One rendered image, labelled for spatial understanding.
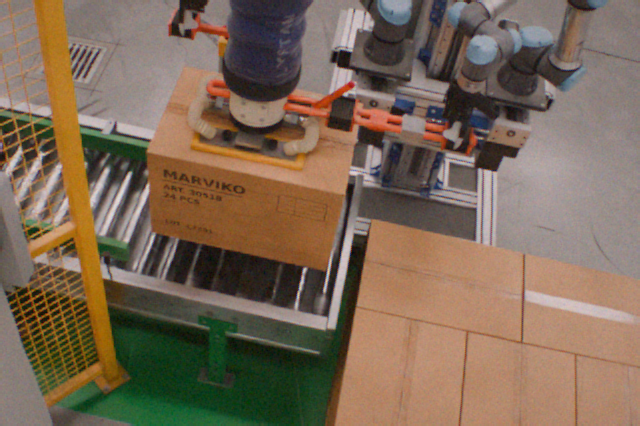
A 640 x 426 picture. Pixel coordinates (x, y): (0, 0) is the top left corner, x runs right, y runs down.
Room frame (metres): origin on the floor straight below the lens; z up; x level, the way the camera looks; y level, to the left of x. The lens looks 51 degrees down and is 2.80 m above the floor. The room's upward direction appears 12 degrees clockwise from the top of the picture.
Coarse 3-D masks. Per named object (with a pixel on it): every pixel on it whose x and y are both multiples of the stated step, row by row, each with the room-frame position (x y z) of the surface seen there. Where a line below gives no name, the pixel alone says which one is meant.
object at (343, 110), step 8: (344, 96) 1.72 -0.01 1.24; (336, 104) 1.69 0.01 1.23; (344, 104) 1.70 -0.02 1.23; (352, 104) 1.71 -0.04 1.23; (328, 112) 1.64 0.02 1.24; (336, 112) 1.66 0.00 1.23; (344, 112) 1.67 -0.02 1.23; (352, 112) 1.67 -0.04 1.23; (328, 120) 1.64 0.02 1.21; (336, 120) 1.63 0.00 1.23; (344, 120) 1.63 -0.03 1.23; (352, 120) 1.64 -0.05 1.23; (336, 128) 1.63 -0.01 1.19; (344, 128) 1.63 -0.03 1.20; (352, 128) 1.64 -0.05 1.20
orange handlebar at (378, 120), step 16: (208, 32) 1.93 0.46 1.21; (224, 32) 1.93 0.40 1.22; (224, 96) 1.65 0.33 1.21; (288, 96) 1.69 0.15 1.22; (304, 96) 1.71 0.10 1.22; (304, 112) 1.65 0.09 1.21; (320, 112) 1.65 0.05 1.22; (368, 112) 1.70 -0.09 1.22; (384, 112) 1.70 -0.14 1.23; (368, 128) 1.65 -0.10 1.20; (384, 128) 1.65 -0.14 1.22; (400, 128) 1.66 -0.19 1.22; (432, 128) 1.69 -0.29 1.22
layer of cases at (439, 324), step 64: (384, 256) 1.70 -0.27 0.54; (448, 256) 1.76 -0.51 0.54; (512, 256) 1.82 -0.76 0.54; (384, 320) 1.43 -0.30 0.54; (448, 320) 1.48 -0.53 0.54; (512, 320) 1.53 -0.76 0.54; (576, 320) 1.59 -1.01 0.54; (384, 384) 1.19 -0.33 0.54; (448, 384) 1.23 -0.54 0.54; (512, 384) 1.28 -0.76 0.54; (576, 384) 1.33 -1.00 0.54
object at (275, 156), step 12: (216, 132) 1.60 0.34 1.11; (228, 132) 1.58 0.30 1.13; (192, 144) 1.54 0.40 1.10; (204, 144) 1.54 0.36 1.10; (216, 144) 1.55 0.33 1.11; (228, 144) 1.56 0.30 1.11; (264, 144) 1.59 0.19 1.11; (276, 144) 1.58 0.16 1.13; (240, 156) 1.53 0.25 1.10; (252, 156) 1.54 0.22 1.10; (264, 156) 1.55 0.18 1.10; (276, 156) 1.55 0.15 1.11; (288, 156) 1.56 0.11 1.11; (300, 156) 1.58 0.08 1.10; (288, 168) 1.53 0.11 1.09; (300, 168) 1.53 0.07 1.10
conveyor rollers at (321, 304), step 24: (0, 144) 1.84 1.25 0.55; (24, 144) 1.86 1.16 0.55; (48, 144) 1.89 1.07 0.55; (24, 192) 1.64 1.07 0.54; (48, 192) 1.66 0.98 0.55; (96, 192) 1.71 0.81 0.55; (120, 192) 1.73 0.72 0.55; (144, 192) 1.75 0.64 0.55; (144, 216) 1.66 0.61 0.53; (336, 240) 1.72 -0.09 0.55; (120, 264) 1.43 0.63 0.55; (144, 264) 1.45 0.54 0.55; (168, 264) 1.47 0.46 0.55; (192, 264) 1.49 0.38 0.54; (336, 264) 1.63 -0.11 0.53; (216, 288) 1.41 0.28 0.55; (240, 288) 1.44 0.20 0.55; (264, 288) 1.46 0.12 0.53; (312, 312) 1.41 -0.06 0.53
